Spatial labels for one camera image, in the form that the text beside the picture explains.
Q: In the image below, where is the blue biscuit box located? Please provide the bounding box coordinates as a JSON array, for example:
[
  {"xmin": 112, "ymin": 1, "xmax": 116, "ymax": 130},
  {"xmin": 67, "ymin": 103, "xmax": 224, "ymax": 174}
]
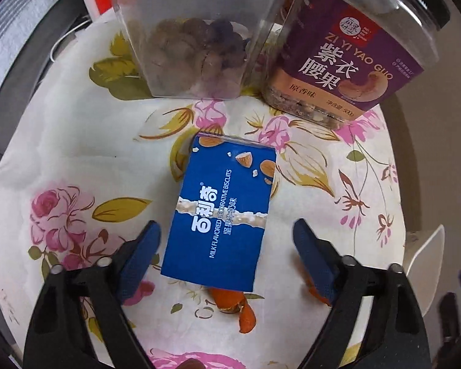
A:
[{"xmin": 160, "ymin": 134, "xmax": 278, "ymax": 293}]

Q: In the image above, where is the cream plastic trash bin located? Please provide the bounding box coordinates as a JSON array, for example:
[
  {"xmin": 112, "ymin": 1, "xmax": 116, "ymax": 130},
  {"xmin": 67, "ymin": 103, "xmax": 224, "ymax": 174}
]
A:
[{"xmin": 404, "ymin": 224, "xmax": 446, "ymax": 282}]

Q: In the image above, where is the grey striped armrest cover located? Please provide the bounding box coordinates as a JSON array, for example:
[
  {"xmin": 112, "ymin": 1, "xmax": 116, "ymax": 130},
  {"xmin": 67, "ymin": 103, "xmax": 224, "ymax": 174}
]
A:
[{"xmin": 0, "ymin": 0, "xmax": 79, "ymax": 124}]

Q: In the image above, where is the purple label nut jar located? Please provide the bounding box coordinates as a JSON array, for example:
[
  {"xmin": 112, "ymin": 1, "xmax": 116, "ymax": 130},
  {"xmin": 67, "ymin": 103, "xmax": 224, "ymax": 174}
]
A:
[{"xmin": 261, "ymin": 0, "xmax": 452, "ymax": 129}]

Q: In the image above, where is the floral tablecloth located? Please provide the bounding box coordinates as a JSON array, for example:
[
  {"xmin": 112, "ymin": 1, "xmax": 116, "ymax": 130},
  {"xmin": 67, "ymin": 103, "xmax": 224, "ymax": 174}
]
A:
[{"xmin": 0, "ymin": 17, "xmax": 408, "ymax": 369}]

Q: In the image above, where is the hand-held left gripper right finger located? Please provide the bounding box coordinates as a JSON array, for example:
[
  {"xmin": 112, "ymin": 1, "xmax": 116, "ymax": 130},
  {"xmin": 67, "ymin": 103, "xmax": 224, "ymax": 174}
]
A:
[{"xmin": 293, "ymin": 218, "xmax": 433, "ymax": 369}]

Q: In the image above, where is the clear jar with black lid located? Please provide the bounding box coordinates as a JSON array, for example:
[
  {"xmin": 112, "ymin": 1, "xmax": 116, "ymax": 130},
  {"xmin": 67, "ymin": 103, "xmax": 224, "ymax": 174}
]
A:
[{"xmin": 113, "ymin": 0, "xmax": 308, "ymax": 98}]

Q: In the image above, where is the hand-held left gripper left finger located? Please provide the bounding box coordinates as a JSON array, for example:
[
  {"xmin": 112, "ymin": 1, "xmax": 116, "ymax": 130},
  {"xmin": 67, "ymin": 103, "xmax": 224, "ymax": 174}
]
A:
[{"xmin": 22, "ymin": 220, "xmax": 162, "ymax": 369}]

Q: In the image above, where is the white power cable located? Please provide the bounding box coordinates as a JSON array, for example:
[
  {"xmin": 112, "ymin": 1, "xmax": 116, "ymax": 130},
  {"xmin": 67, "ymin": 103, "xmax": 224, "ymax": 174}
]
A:
[{"xmin": 50, "ymin": 17, "xmax": 91, "ymax": 62}]

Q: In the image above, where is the orange peel piece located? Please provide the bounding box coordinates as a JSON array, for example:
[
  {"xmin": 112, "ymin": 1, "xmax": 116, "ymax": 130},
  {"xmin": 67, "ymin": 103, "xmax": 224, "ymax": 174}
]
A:
[
  {"xmin": 209, "ymin": 286, "xmax": 258, "ymax": 333},
  {"xmin": 305, "ymin": 275, "xmax": 333, "ymax": 308}
]

